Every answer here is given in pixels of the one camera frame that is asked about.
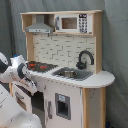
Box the black faucet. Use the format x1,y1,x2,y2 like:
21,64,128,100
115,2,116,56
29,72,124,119
75,49,95,71

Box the white oven door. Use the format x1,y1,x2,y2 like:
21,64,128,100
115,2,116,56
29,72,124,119
12,85,32,113

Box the wooden toy kitchen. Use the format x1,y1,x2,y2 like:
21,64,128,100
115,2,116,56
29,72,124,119
6,9,116,128

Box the white cabinet door with dispenser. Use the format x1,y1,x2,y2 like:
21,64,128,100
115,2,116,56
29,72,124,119
45,81,82,128

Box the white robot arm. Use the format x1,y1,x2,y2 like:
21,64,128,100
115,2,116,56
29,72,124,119
0,52,42,128

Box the grey range hood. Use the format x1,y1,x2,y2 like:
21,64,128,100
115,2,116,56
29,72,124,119
25,14,54,34

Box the grey sink basin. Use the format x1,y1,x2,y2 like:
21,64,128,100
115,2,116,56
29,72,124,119
52,67,92,81

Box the toy microwave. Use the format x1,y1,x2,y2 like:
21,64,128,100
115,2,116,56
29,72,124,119
55,14,92,34

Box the black stovetop red burners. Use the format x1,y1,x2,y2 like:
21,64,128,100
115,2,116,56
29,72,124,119
27,61,56,72

